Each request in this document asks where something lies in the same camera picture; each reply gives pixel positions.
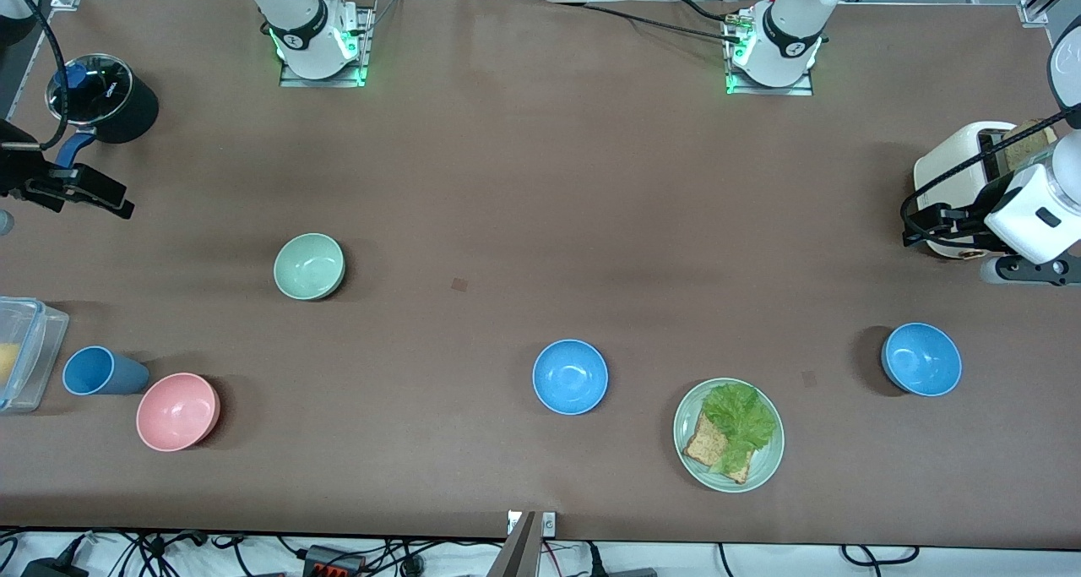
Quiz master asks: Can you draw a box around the brown bread slice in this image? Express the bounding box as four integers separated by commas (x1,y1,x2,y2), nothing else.
682,411,752,485
1009,119,1058,160

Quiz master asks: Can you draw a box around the black table cable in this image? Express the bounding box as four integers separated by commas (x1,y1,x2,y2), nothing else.
549,1,746,44

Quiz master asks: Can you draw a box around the grey metal bar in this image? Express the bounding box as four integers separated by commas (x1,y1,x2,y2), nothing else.
488,511,540,577

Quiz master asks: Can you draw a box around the glass pot lid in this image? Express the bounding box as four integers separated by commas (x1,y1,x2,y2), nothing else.
46,53,133,127

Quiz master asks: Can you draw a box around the blue cup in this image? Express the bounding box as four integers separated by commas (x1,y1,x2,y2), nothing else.
62,346,151,396

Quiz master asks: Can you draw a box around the green lettuce leaf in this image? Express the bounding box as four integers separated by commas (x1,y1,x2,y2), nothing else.
703,383,778,476

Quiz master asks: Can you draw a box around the pink bowl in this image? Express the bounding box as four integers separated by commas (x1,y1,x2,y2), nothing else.
136,373,222,453

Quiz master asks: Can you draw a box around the black pot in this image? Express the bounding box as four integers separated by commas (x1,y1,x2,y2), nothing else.
44,53,160,145

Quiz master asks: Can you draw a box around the light green plate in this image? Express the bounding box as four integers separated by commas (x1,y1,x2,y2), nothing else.
673,378,785,493

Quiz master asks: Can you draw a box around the red black connector block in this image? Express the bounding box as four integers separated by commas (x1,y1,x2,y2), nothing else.
304,545,366,577

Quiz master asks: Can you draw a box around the black power adapter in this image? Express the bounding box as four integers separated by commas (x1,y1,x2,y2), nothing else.
21,556,90,577

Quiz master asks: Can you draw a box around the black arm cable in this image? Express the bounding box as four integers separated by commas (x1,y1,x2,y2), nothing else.
899,108,1081,248
13,0,70,151

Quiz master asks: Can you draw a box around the white toaster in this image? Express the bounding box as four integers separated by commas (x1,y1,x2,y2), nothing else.
912,121,1061,261

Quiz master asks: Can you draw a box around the clear plastic container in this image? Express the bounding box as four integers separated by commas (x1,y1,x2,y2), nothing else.
0,297,70,415

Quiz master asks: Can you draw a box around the metal base plate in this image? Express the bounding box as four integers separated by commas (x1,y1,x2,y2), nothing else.
725,7,816,97
279,7,374,89

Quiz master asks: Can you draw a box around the white edge bracket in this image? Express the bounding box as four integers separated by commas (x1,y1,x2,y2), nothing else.
507,511,558,537

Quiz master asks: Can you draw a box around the light green bowl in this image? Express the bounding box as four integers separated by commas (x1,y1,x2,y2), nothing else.
273,232,346,302

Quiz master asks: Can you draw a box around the blue bowl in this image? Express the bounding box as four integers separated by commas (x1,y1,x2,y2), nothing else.
532,339,610,416
881,322,963,398

